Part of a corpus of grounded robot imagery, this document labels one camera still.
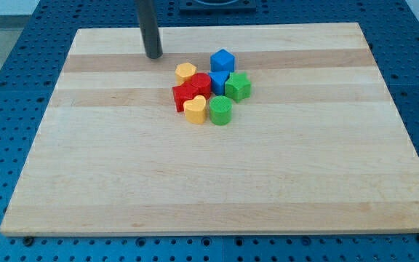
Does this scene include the yellow hexagon block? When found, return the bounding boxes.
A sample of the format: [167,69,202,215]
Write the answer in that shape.
[175,62,197,85]

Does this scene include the blue cube block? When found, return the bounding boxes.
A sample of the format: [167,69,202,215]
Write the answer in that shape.
[210,49,235,72]

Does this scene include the yellow heart block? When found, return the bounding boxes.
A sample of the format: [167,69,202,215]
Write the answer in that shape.
[183,95,207,124]

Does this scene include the green cylinder block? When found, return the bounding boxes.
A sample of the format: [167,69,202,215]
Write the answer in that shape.
[209,95,232,125]

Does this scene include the red star block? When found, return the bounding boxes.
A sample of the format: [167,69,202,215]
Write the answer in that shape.
[172,82,199,112]

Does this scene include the red cylinder block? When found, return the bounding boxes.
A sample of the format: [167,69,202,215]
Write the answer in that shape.
[190,73,212,99]

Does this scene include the green star block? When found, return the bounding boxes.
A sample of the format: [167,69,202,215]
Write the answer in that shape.
[225,72,252,103]

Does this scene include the blue triangle block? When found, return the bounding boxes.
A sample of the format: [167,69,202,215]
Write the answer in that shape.
[209,71,230,95]

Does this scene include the wooden board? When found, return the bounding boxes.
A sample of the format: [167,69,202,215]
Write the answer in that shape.
[0,23,419,237]

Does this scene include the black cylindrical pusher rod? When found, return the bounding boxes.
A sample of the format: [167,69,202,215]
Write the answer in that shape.
[135,0,163,59]

